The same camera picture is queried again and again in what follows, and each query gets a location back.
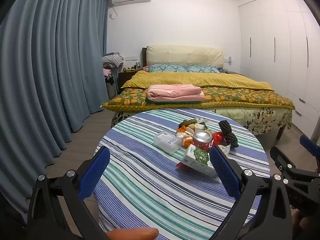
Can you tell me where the orange white tube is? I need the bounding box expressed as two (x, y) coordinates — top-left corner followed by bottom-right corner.
(180, 134), (194, 148)

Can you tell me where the round table, striped cloth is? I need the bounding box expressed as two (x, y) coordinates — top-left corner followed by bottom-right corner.
(94, 107), (271, 240)

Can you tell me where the dark wooden nightstand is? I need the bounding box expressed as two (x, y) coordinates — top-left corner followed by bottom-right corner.
(117, 70), (138, 88)

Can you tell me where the person's left hand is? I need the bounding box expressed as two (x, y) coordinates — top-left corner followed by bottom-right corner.
(105, 227), (160, 240)

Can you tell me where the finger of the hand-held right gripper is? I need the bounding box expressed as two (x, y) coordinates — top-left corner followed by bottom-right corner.
(270, 146), (320, 184)
(299, 135), (320, 160)

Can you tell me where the white red flat packet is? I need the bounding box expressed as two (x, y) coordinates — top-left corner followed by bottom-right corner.
(176, 161), (219, 180)

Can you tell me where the pile of checked clothes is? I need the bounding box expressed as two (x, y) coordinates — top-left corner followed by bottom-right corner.
(102, 53), (125, 68)

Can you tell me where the pink folded blanket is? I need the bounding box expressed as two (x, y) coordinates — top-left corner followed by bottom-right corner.
(146, 84), (205, 102)

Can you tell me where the red shiny wrapper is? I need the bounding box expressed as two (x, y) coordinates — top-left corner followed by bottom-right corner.
(211, 131), (226, 147)

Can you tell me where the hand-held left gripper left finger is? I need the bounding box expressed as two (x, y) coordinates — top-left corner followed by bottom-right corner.
(26, 145), (111, 240)

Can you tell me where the black foam net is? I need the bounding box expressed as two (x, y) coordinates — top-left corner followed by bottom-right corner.
(218, 120), (239, 149)

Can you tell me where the white wardrobe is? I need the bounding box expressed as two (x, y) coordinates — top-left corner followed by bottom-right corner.
(237, 0), (320, 142)

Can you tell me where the red soda can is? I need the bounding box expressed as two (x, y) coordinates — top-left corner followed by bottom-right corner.
(192, 130), (213, 151)

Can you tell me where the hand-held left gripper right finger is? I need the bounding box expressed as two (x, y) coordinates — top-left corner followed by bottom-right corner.
(209, 145), (293, 240)

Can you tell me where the teal patterned pillow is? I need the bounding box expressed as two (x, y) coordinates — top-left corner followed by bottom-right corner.
(149, 64), (188, 73)
(186, 66), (221, 74)

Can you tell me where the green folded cloth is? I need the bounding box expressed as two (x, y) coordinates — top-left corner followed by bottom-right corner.
(145, 97), (203, 105)

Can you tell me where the cream padded headboard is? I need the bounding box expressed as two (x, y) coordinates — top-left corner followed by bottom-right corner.
(142, 44), (224, 70)

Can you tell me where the green white snack wrapper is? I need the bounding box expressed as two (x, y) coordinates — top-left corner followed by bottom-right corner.
(196, 118), (209, 130)

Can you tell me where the person's right hand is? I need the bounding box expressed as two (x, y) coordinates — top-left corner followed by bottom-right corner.
(291, 211), (318, 240)

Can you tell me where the blue pleated curtain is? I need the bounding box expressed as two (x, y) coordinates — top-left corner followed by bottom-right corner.
(0, 0), (110, 230)

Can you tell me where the green white carton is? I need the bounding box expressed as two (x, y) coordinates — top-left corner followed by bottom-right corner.
(183, 144), (213, 167)

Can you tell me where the white printed packet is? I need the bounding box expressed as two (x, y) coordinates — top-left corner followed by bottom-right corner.
(219, 144), (232, 157)

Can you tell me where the clear plastic box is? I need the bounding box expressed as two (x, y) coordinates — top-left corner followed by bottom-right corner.
(153, 131), (181, 155)

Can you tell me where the yellow dotted blanket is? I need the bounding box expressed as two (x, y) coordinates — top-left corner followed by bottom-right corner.
(121, 70), (275, 92)

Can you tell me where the bed with leaf print sheet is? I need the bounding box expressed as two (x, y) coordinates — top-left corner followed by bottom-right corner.
(111, 44), (293, 142)

